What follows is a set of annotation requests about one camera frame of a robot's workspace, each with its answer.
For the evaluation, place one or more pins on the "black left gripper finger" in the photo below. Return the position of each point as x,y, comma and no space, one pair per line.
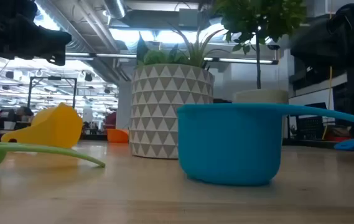
57,57
52,39

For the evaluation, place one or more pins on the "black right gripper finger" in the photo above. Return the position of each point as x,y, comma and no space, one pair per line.
313,46

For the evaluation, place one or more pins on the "yellow measuring cup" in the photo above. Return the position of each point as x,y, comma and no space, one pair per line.
55,127

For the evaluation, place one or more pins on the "orange measuring cup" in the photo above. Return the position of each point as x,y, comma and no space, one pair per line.
117,136

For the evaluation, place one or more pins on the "large teal-blue measuring cup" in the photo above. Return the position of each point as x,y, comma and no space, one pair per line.
229,146

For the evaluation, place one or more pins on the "white ceiling box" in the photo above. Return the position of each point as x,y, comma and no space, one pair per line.
319,6

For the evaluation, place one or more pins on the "small leafy green tree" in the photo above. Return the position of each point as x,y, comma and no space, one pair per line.
257,15

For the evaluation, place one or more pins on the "person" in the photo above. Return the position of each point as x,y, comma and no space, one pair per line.
22,116

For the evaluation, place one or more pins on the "black pegboard cart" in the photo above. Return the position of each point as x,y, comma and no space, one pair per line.
310,126

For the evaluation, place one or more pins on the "red office chair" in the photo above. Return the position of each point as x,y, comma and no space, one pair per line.
110,121

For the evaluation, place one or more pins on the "red bin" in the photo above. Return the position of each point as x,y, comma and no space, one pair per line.
338,138

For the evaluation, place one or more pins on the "triangle-patterned plant pot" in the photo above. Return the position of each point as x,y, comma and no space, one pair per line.
158,112

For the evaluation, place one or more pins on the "green succulent plant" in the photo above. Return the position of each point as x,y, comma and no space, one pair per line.
195,53

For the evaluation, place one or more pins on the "grey ceiling box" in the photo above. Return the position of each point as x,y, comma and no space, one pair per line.
189,18

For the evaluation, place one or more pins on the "black metal gantry frame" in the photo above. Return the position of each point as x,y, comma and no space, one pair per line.
52,78

